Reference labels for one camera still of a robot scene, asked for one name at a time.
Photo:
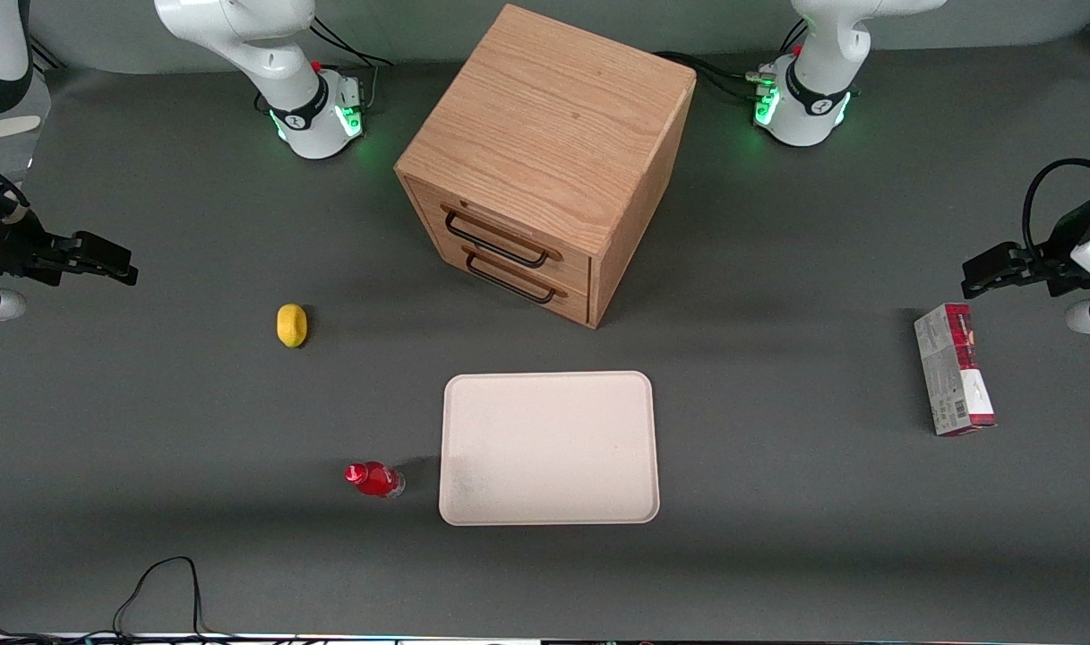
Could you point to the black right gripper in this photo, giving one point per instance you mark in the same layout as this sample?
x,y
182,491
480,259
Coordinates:
x,y
12,248

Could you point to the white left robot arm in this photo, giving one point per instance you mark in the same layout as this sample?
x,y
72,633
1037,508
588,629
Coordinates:
x,y
813,106

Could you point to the wooden drawer cabinet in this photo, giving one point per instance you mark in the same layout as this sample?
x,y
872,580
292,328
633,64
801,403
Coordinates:
x,y
553,125

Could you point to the red coke bottle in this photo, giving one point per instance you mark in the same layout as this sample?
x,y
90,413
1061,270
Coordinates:
x,y
374,479

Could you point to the beige flat wooden strip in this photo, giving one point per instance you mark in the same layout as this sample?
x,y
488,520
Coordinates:
x,y
7,128

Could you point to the beige rectangular tray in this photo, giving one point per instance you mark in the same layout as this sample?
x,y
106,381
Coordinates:
x,y
549,448

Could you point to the wooden drawer front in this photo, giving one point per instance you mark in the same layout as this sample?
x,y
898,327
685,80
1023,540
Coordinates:
x,y
509,228
544,300

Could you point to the yellow lemon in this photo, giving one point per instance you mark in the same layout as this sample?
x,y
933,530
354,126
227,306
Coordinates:
x,y
292,325

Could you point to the grey and red carton box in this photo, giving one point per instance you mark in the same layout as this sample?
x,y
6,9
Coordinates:
x,y
952,372

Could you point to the grey chair seat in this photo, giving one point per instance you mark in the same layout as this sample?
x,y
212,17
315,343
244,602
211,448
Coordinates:
x,y
12,148

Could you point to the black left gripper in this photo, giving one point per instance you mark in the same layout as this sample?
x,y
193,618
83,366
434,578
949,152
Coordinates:
x,y
1049,262

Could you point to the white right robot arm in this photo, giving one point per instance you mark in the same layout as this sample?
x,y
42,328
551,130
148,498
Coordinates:
x,y
287,100

